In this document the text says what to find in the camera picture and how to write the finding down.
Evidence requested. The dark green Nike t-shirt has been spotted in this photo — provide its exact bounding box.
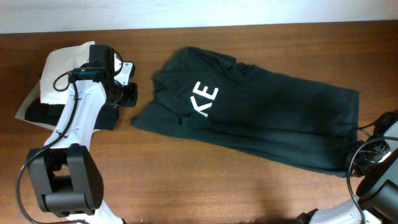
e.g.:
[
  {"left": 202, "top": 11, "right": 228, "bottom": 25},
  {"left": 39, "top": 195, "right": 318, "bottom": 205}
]
[{"left": 132, "top": 47, "right": 359, "bottom": 177}]

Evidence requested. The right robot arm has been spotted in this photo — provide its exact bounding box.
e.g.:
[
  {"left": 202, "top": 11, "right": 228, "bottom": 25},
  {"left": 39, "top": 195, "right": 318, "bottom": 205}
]
[{"left": 292, "top": 111, "right": 397, "bottom": 224}]

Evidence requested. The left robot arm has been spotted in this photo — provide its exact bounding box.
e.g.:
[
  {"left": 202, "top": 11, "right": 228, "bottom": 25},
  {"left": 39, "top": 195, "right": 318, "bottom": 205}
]
[{"left": 18, "top": 45, "right": 138, "bottom": 223}]

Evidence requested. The folded white t-shirt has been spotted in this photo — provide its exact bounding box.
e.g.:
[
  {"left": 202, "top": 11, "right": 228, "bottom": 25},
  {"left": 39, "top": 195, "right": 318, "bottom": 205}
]
[{"left": 40, "top": 41, "right": 95, "bottom": 105}]

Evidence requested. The folded beige garment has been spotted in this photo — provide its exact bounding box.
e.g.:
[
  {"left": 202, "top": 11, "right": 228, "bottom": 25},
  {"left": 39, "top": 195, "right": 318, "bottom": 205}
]
[{"left": 14, "top": 80, "right": 100, "bottom": 133}]

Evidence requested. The folded black garment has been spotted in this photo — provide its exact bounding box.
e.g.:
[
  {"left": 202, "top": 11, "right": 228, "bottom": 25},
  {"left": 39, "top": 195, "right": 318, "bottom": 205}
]
[{"left": 24, "top": 98, "right": 119, "bottom": 131}]

